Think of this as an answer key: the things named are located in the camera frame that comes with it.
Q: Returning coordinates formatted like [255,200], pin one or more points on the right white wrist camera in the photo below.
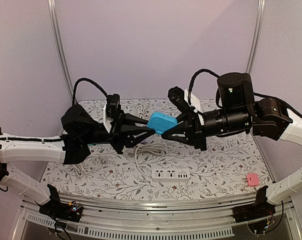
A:
[177,96]

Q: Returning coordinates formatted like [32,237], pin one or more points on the right aluminium frame post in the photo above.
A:
[256,35]

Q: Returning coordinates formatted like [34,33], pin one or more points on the floral patterned table mat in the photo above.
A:
[219,171]

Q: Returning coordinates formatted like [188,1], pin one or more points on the aluminium frame post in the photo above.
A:
[256,35]
[59,46]

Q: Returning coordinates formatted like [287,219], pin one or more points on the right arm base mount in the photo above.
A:
[258,209]

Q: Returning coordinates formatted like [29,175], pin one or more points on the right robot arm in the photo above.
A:
[274,118]

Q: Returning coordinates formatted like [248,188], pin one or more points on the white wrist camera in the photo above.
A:
[177,96]
[111,111]

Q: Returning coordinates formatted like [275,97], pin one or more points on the white power strip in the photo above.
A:
[170,175]

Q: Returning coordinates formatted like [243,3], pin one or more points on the aluminium front rail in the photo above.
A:
[205,219]

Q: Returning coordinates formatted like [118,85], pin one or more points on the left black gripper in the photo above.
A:
[121,134]

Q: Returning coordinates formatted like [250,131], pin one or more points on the left aluminium frame post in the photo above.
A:
[59,46]

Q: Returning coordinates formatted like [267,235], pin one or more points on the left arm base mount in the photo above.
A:
[56,209]

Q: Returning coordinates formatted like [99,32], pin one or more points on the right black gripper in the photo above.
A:
[195,128]

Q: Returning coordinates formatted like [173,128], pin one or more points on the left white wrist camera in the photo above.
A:
[111,111]

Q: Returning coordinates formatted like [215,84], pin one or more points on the blue plug adapter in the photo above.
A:
[160,122]

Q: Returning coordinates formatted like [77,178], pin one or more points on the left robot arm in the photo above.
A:
[13,149]

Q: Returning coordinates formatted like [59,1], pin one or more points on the pink plug adapter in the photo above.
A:
[252,179]

